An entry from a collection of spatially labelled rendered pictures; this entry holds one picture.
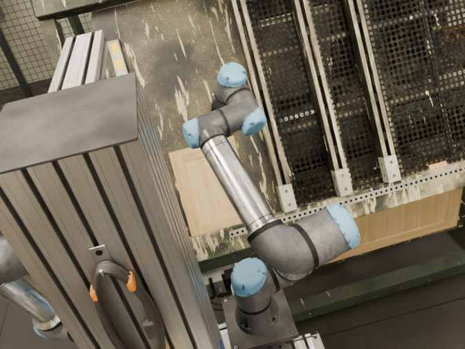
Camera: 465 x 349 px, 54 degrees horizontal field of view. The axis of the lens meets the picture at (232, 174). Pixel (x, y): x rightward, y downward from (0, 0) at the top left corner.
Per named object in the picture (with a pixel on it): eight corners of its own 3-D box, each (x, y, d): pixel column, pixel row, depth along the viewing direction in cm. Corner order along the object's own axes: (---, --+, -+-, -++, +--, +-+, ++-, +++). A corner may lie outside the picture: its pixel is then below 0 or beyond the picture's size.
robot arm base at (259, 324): (284, 327, 149) (281, 309, 143) (240, 340, 148) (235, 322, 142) (272, 292, 161) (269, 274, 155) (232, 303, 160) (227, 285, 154)
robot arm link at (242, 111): (231, 145, 123) (213, 113, 127) (266, 130, 126) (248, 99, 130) (234, 131, 116) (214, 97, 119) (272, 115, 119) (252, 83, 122)
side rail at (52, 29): (115, 255, 218) (111, 261, 207) (47, 26, 206) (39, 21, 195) (127, 251, 218) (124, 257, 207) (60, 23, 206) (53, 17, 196)
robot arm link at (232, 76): (228, 88, 119) (214, 64, 121) (222, 111, 128) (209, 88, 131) (254, 79, 121) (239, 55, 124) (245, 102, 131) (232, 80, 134)
